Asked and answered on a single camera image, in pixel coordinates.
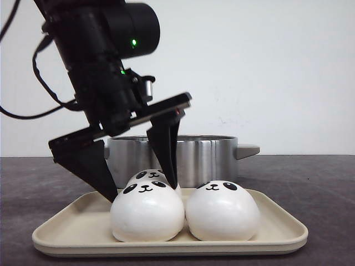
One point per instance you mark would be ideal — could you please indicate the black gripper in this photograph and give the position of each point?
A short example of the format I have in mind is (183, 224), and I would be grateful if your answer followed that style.
(113, 102)

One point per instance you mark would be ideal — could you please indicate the white panda bun with bow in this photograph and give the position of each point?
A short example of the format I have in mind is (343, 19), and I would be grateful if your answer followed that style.
(151, 184)

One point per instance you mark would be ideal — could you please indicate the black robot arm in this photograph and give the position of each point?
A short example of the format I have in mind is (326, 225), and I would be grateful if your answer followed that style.
(93, 38)

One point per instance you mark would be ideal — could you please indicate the stainless steel steamer pot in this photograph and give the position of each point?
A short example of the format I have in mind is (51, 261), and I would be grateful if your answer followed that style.
(200, 158)

